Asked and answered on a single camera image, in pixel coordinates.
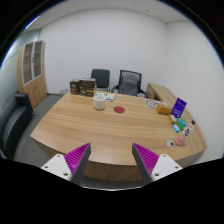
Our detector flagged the white ceramic mug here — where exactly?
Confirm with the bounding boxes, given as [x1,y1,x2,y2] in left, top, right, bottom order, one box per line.
[94,96,106,110]

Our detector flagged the black leather sofa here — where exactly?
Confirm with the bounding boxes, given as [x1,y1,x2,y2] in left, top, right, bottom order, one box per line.
[0,93,34,160]

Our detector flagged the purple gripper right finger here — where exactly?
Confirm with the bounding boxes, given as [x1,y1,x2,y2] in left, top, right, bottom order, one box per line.
[132,143,182,185]

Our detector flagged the blue standing card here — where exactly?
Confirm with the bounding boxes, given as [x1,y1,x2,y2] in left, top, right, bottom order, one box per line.
[171,98,187,118]

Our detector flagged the white green booklet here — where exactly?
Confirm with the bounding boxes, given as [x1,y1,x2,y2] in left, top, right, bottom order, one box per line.
[95,93,115,101]

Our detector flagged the dark brown box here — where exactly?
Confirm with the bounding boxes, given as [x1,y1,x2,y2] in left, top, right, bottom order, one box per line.
[70,79,80,95]
[79,78,97,97]

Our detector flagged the wooden side desk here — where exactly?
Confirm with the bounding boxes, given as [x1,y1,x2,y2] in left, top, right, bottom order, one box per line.
[146,83,177,107]

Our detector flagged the red round coaster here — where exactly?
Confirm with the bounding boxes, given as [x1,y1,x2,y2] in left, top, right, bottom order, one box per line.
[114,106,125,113]

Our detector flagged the small blue packet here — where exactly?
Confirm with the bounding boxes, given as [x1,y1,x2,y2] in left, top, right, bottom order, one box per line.
[172,124,180,133]

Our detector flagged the wooden cabinet with glass doors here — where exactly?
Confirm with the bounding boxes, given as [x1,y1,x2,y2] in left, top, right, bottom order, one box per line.
[17,41,46,108]

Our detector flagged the grey mesh office chair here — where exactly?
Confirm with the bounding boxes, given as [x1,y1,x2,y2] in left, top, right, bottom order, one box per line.
[111,70,148,98]

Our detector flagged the orange small box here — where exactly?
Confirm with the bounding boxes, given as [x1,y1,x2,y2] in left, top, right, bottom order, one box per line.
[156,104,172,115]

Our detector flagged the dark brown box right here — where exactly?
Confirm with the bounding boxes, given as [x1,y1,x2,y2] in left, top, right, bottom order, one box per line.
[79,78,97,97]

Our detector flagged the dark brown box left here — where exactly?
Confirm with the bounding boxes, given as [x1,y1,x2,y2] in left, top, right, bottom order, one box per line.
[70,79,80,95]

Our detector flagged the round white plate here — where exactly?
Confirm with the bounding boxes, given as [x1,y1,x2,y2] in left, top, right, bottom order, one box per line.
[145,99,161,109]

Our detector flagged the small white bottle cap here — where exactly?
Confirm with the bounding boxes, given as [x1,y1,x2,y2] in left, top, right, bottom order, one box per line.
[167,140,174,148]

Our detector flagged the green packet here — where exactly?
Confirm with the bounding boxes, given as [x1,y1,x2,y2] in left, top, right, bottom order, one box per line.
[177,118,187,130]

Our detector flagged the black office chair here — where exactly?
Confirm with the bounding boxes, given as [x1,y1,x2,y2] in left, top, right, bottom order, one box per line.
[91,69,110,91]

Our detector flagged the pink water bottle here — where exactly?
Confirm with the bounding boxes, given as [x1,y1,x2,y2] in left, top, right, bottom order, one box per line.
[176,120,196,145]

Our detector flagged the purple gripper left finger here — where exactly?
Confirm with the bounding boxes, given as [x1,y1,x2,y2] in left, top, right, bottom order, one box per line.
[42,143,91,184]

